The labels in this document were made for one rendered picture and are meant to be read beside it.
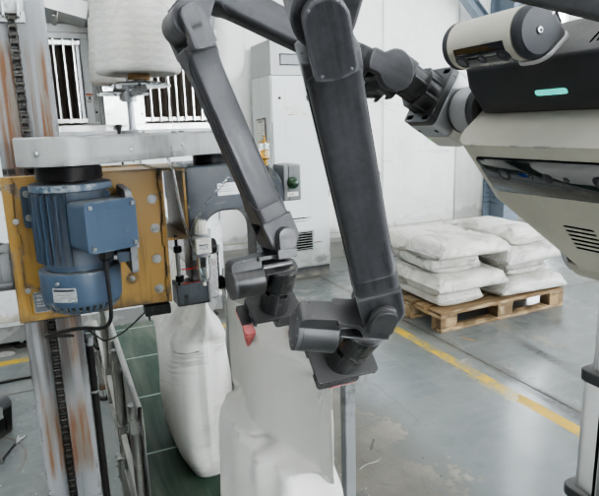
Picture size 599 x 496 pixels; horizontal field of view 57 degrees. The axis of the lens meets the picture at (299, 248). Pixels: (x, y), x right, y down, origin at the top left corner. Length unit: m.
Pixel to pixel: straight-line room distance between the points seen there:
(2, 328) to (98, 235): 3.25
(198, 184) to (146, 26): 0.39
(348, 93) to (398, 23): 5.93
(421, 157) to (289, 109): 2.04
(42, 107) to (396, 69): 0.75
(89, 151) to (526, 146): 0.74
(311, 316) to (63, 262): 0.54
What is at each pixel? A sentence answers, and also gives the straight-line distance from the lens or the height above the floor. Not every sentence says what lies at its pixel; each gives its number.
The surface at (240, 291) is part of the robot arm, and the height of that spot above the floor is 1.15.
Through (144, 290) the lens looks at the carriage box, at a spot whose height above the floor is 1.06.
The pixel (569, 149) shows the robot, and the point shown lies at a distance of 0.90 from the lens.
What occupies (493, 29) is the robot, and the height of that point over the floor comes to 1.54.
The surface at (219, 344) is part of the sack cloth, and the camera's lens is 1.70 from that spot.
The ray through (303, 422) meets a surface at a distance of 1.05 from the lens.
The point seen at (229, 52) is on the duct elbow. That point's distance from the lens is 4.54.
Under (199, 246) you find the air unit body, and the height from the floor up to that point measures 1.16.
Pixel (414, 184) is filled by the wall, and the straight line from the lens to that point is 6.55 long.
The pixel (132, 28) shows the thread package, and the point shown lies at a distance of 1.11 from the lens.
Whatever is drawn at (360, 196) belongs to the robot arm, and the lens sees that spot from 0.61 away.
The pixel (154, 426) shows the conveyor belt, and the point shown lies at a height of 0.38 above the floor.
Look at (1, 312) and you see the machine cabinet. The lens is 4.19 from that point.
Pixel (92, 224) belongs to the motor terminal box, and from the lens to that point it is 1.03.
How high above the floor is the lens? 1.42
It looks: 12 degrees down
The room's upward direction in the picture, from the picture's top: 2 degrees counter-clockwise
